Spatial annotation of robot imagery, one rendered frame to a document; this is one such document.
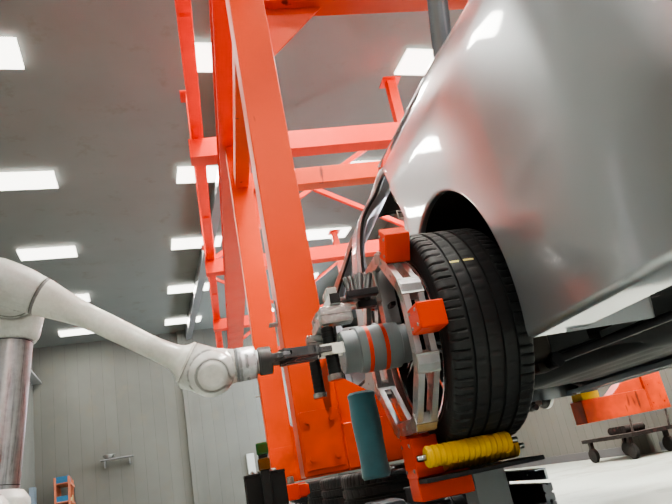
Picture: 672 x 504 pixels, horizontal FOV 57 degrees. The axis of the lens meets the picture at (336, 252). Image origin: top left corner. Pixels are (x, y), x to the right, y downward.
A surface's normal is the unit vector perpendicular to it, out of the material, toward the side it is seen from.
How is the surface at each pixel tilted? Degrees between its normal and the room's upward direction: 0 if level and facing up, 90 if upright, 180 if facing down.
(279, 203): 90
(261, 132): 90
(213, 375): 109
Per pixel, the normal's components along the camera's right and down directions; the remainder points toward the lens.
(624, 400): 0.15, -0.36
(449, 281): 0.10, -0.59
